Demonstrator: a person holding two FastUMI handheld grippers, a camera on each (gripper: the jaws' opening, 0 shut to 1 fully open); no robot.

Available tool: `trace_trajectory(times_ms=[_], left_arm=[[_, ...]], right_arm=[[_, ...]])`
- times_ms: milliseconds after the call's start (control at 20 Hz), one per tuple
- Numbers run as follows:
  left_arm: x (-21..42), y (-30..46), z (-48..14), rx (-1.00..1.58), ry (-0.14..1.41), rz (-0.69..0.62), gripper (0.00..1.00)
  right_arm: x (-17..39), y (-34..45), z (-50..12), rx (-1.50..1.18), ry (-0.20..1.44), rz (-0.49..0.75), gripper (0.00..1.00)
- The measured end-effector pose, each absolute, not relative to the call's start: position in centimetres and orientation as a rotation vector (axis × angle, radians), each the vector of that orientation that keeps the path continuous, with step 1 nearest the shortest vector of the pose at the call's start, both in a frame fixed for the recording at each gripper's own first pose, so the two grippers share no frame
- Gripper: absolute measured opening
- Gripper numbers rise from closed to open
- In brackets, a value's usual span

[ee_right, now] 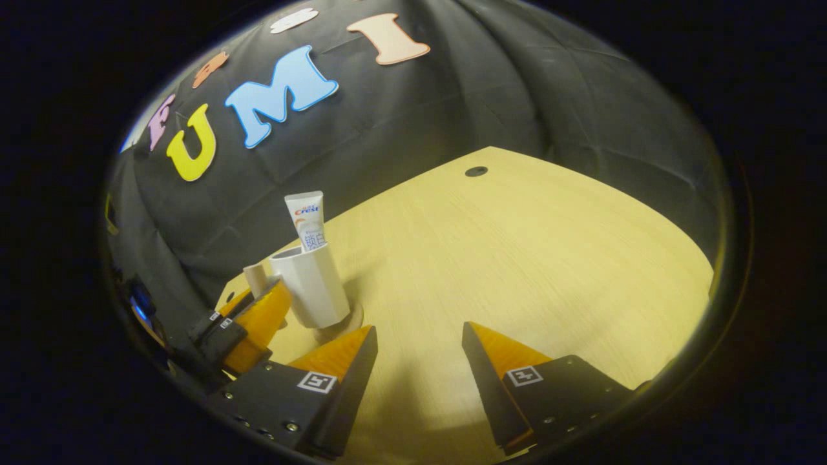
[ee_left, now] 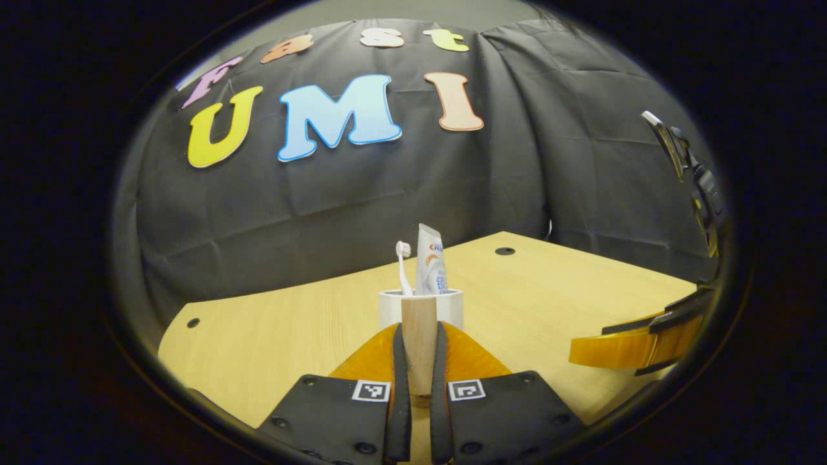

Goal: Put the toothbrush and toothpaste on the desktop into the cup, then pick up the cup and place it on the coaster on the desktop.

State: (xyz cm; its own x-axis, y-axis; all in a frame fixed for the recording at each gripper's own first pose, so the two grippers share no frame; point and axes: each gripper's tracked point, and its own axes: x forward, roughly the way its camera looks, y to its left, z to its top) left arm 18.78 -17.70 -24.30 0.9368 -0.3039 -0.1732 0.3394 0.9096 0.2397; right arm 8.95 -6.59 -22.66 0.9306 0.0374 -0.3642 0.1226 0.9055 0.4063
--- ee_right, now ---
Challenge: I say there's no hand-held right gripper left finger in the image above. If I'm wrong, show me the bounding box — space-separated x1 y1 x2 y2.
207 325 379 460

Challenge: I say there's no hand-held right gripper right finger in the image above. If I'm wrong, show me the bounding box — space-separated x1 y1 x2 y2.
462 321 637 455

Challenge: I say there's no white cup with wooden handle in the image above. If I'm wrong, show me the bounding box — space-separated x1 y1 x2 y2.
243 242 351 330

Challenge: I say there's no round wooden coaster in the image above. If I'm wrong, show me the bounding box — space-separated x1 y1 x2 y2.
313 300 364 344

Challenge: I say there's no white toothpaste tube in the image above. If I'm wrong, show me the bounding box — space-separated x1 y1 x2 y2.
284 191 328 253

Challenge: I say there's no light wooden desktop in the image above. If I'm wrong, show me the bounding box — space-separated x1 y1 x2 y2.
216 146 715 465

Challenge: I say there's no black backdrop cloth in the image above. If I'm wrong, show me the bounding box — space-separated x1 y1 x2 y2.
107 0 724 324

